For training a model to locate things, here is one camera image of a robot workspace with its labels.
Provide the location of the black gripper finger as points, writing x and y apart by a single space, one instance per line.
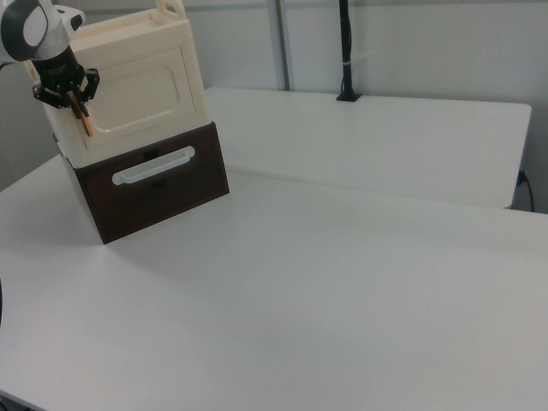
91 83
51 96

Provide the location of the black clamp pole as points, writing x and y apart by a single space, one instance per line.
346 43

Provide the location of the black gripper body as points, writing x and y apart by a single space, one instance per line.
57 70

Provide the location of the cream plastic cabinet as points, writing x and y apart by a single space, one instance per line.
128 30

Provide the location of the cream cabinet door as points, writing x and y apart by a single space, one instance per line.
137 94

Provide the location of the white side table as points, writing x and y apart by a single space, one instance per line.
368 141

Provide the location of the grey metal wall post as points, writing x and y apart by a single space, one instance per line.
284 43

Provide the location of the dark brown drawer box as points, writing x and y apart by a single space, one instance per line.
141 205

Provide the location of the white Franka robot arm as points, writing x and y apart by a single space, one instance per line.
25 25

